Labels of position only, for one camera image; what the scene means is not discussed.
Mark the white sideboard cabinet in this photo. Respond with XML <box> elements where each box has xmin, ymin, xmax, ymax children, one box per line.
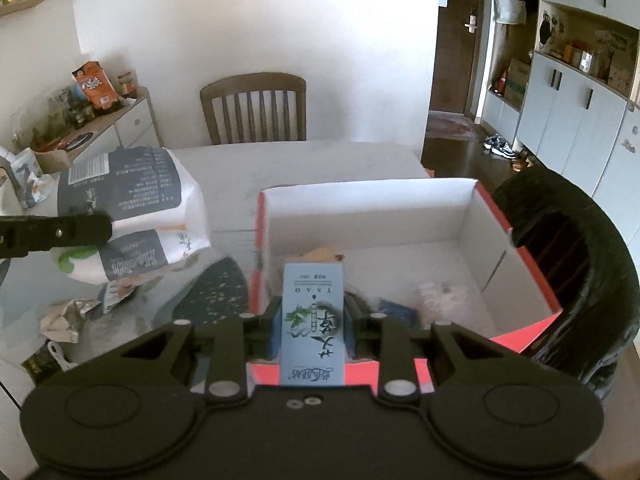
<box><xmin>30</xmin><ymin>86</ymin><xmax>163</xmax><ymax>176</ymax></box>

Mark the cardboard box with green print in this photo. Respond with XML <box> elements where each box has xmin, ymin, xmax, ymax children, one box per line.
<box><xmin>505</xmin><ymin>57</ymin><xmax>532</xmax><ymax>106</ymax></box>

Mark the grey glass-topped desktop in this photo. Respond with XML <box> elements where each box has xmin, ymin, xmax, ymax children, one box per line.
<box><xmin>0</xmin><ymin>141</ymin><xmax>640</xmax><ymax>480</ymax></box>

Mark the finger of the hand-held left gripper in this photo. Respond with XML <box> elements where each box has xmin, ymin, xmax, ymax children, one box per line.
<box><xmin>0</xmin><ymin>212</ymin><xmax>113</xmax><ymax>259</ymax></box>

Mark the small cardboard box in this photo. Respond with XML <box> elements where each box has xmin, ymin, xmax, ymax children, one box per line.
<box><xmin>31</xmin><ymin>146</ymin><xmax>76</xmax><ymax>173</ymax></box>

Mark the wooden wall shelf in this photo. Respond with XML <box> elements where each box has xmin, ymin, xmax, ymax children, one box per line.
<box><xmin>0</xmin><ymin>0</ymin><xmax>53</xmax><ymax>17</ymax></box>

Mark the orange snack bag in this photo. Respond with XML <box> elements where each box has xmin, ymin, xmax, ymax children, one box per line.
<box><xmin>71</xmin><ymin>61</ymin><xmax>121</xmax><ymax>111</ymax></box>

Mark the patterned door rug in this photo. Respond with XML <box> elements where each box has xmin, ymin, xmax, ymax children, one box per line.
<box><xmin>425</xmin><ymin>110</ymin><xmax>483</xmax><ymax>143</ymax></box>

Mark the red cardboard shoe box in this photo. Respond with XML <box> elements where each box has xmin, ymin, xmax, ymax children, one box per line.
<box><xmin>249</xmin><ymin>177</ymin><xmax>563</xmax><ymax>396</ymax></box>

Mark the black snack packet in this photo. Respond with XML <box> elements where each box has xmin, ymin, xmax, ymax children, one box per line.
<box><xmin>21</xmin><ymin>342</ymin><xmax>66</xmax><ymax>386</ymax></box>

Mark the white and grey tissue pack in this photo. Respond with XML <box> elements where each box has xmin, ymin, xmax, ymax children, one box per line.
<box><xmin>56</xmin><ymin>146</ymin><xmax>212</xmax><ymax>286</ymax></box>

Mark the white printed plastic bag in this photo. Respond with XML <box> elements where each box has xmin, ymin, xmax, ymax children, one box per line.
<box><xmin>0</xmin><ymin>147</ymin><xmax>56</xmax><ymax>208</ymax></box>

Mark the brown wooden chair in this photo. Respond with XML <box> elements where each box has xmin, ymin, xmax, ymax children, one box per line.
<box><xmin>200</xmin><ymin>72</ymin><xmax>307</xmax><ymax>146</ymax></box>

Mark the clear plastic bag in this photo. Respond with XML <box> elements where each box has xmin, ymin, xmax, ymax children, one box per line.
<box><xmin>417</xmin><ymin>280</ymin><xmax>473</xmax><ymax>323</ymax></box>

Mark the dark round plate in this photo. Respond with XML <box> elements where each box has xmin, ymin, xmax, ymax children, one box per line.
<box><xmin>57</xmin><ymin>131</ymin><xmax>96</xmax><ymax>150</ymax></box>

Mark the paper wrapper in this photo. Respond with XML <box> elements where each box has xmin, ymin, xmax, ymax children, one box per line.
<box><xmin>40</xmin><ymin>297</ymin><xmax>103</xmax><ymax>345</ymax></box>

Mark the dark blue speckled placemat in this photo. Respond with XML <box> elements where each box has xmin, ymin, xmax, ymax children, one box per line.
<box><xmin>165</xmin><ymin>256</ymin><xmax>251</xmax><ymax>326</ymax></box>

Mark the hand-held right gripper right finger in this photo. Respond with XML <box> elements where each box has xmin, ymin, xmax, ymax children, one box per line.
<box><xmin>342</xmin><ymin>292</ymin><xmax>506</xmax><ymax>403</ymax></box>

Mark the grey tote bag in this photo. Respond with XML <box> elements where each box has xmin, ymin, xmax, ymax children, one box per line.
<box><xmin>494</xmin><ymin>0</ymin><xmax>527</xmax><ymax>25</ymax></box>

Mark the dark wooden door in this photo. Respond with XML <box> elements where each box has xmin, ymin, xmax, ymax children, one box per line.
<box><xmin>435</xmin><ymin>0</ymin><xmax>493</xmax><ymax>118</ymax></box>

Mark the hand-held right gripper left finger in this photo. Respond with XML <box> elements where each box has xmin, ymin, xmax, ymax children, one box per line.
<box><xmin>117</xmin><ymin>296</ymin><xmax>284</xmax><ymax>406</ymax></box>

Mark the black round-backed chair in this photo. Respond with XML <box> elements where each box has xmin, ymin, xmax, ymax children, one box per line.
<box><xmin>492</xmin><ymin>166</ymin><xmax>640</xmax><ymax>401</ymax></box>

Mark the light blue slim carton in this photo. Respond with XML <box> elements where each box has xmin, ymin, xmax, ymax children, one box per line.
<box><xmin>279</xmin><ymin>262</ymin><xmax>346</xmax><ymax>388</ymax></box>

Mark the blue packet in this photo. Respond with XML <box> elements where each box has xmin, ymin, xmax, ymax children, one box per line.
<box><xmin>377</xmin><ymin>299</ymin><xmax>420</xmax><ymax>328</ymax></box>

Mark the white and wood wall cabinet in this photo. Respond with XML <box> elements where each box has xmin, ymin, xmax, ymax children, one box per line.
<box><xmin>482</xmin><ymin>0</ymin><xmax>640</xmax><ymax>201</ymax></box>

